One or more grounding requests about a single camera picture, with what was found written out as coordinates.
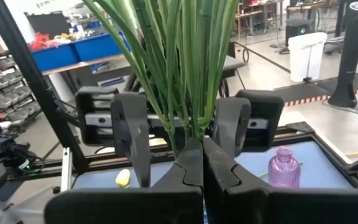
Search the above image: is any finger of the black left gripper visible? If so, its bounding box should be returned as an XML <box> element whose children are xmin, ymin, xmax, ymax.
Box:
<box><xmin>211</xmin><ymin>96</ymin><xmax>252</xmax><ymax>158</ymax></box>
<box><xmin>109</xmin><ymin>91</ymin><xmax>152</xmax><ymax>189</ymax></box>

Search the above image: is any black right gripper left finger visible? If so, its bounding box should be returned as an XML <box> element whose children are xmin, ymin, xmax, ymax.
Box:
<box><xmin>44</xmin><ymin>136</ymin><xmax>204</xmax><ymax>224</ymax></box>

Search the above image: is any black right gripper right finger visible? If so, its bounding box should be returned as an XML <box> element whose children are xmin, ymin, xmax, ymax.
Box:
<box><xmin>203</xmin><ymin>136</ymin><xmax>358</xmax><ymax>224</ymax></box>

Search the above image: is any yellow artificial tulip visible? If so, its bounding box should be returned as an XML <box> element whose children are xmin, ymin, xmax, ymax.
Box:
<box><xmin>115</xmin><ymin>169</ymin><xmax>131</xmax><ymax>189</ymax></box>

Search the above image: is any white artificial flower bunch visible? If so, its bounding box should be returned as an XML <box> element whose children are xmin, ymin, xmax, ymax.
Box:
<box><xmin>82</xmin><ymin>0</ymin><xmax>241</xmax><ymax>159</ymax></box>

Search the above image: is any purple ribbed glass vase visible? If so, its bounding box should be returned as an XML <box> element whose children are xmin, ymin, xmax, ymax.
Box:
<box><xmin>267</xmin><ymin>146</ymin><xmax>301</xmax><ymax>190</ymax></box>

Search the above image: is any blue-grey table mat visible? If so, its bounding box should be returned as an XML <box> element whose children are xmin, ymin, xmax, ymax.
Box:
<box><xmin>71</xmin><ymin>139</ymin><xmax>356</xmax><ymax>190</ymax></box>

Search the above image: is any wooden workbench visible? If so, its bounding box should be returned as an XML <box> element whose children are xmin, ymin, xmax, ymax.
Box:
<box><xmin>40</xmin><ymin>53</ymin><xmax>127</xmax><ymax>77</ymax></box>

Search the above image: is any blue plastic storage bin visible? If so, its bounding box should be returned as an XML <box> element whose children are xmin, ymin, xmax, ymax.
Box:
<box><xmin>30</xmin><ymin>42</ymin><xmax>81</xmax><ymax>72</ymax></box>
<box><xmin>71</xmin><ymin>30</ymin><xmax>132</xmax><ymax>62</ymax></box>

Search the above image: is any black floor mat striped edge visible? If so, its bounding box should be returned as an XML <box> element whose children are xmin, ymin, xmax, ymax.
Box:
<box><xmin>273</xmin><ymin>68</ymin><xmax>358</xmax><ymax>107</ymax></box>

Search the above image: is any grey small drawer rack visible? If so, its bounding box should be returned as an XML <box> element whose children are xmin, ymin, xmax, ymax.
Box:
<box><xmin>0</xmin><ymin>57</ymin><xmax>42</xmax><ymax>129</ymax></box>

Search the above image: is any white trash bin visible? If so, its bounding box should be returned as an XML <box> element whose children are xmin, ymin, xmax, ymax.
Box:
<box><xmin>287</xmin><ymin>32</ymin><xmax>328</xmax><ymax>83</ymax></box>

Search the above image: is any red fabric flower pile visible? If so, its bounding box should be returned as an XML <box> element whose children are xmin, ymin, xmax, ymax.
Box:
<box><xmin>28</xmin><ymin>32</ymin><xmax>58</xmax><ymax>51</ymax></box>

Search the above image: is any black box with teal light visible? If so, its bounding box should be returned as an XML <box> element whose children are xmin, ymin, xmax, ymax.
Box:
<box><xmin>285</xmin><ymin>18</ymin><xmax>315</xmax><ymax>47</ymax></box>

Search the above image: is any black rectangular board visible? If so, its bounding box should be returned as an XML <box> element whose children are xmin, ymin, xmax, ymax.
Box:
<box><xmin>24</xmin><ymin>11</ymin><xmax>71</xmax><ymax>40</ymax></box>

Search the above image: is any black pedestal stand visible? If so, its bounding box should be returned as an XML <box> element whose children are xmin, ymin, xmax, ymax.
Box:
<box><xmin>328</xmin><ymin>1</ymin><xmax>358</xmax><ymax>109</ymax></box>

